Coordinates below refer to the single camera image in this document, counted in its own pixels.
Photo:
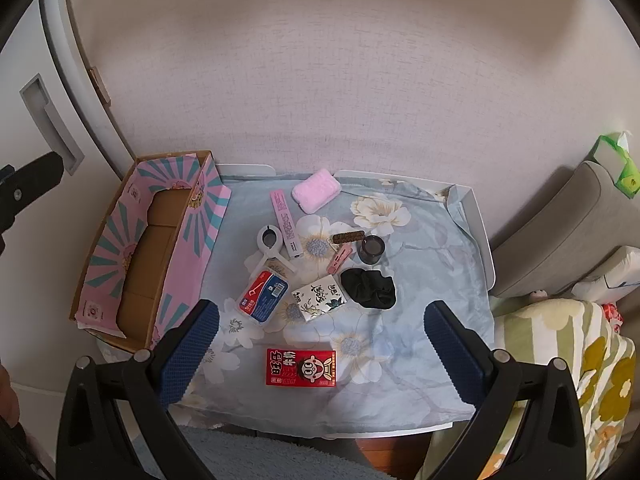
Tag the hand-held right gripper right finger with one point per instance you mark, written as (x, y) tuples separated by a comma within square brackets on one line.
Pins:
[(455, 355)]

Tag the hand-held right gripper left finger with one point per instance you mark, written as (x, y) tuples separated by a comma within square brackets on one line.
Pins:
[(192, 355)]

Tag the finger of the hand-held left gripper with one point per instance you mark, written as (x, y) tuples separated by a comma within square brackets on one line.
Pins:
[(30, 182)]

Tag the pink striped cardboard box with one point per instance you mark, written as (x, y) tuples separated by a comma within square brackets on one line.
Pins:
[(150, 255)]

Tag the long pink cosmetic box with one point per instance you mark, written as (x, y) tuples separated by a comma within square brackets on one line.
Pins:
[(284, 220)]

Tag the blue floss pick box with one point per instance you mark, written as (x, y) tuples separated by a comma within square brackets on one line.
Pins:
[(262, 300)]

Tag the white wardrobe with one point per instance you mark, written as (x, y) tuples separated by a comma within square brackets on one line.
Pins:
[(30, 285)]

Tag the blue floral tablecloth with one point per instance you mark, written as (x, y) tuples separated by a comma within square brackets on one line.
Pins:
[(415, 260)]

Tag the red milk carton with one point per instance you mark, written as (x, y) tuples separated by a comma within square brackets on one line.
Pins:
[(300, 367)]

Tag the black scrunchie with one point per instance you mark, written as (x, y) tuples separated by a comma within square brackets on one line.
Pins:
[(368, 289)]

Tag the white tray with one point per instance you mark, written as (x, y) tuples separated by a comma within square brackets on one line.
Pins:
[(477, 230)]

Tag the large white clip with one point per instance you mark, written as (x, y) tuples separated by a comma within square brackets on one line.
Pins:
[(272, 252)]

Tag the black round jar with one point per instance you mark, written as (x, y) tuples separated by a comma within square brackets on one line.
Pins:
[(371, 250)]

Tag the white printed tissue pack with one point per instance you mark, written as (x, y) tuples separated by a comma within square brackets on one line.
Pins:
[(317, 299)]

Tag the green yellow floral blanket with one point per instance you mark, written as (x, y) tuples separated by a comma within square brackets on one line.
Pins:
[(600, 375)]

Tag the small pink clip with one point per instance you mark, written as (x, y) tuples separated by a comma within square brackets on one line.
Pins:
[(341, 257)]

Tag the grey cushion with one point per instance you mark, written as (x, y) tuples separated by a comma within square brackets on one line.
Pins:
[(555, 230)]

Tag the red printed packet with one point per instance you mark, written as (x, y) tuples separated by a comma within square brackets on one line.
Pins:
[(612, 316)]

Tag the white pillow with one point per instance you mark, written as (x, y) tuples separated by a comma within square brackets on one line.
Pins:
[(612, 275)]

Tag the pink fluffy pouch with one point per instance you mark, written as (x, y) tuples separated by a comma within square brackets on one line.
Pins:
[(316, 191)]

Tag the green tissue pack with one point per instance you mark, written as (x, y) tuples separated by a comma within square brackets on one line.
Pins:
[(620, 165)]

